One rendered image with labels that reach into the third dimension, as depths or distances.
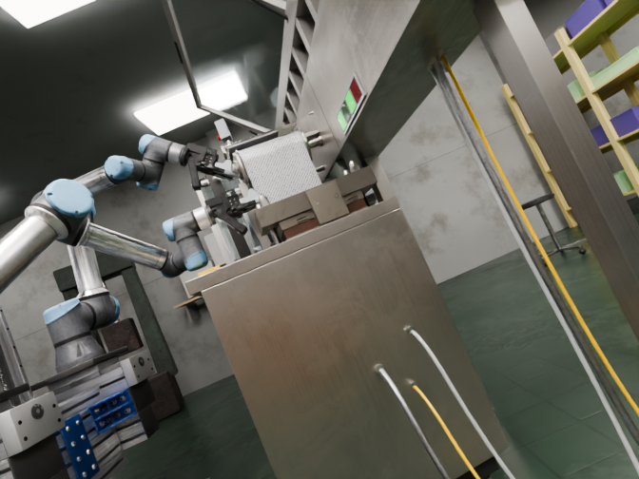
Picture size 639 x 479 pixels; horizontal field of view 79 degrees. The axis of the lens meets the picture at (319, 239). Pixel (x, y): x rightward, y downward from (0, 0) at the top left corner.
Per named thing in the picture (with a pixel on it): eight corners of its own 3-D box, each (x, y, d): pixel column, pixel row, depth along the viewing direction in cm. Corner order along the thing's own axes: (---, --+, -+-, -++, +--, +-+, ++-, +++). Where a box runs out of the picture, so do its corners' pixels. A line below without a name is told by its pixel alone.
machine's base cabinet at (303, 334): (279, 388, 345) (242, 298, 352) (343, 356, 358) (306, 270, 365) (324, 605, 99) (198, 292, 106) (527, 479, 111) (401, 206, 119)
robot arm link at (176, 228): (173, 246, 136) (164, 223, 137) (203, 234, 138) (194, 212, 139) (168, 242, 128) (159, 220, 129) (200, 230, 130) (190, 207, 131)
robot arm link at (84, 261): (71, 336, 146) (37, 198, 148) (103, 327, 160) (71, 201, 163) (97, 330, 143) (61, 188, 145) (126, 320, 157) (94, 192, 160)
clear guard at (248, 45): (201, 105, 238) (201, 105, 238) (278, 135, 242) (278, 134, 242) (155, -43, 135) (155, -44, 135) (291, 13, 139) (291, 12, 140)
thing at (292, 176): (267, 220, 138) (247, 174, 140) (327, 197, 143) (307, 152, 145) (267, 220, 138) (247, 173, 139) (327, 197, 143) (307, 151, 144)
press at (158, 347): (133, 424, 484) (61, 231, 506) (198, 395, 486) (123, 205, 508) (103, 449, 415) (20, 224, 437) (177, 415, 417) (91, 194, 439)
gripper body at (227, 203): (236, 187, 134) (202, 200, 132) (245, 209, 134) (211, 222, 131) (237, 193, 142) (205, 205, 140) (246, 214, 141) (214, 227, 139)
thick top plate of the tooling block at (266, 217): (261, 237, 133) (255, 220, 134) (364, 195, 141) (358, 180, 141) (261, 228, 117) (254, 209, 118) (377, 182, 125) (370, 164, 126)
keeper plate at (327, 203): (319, 225, 120) (305, 193, 121) (348, 214, 122) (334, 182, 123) (320, 224, 118) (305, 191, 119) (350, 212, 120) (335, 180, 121)
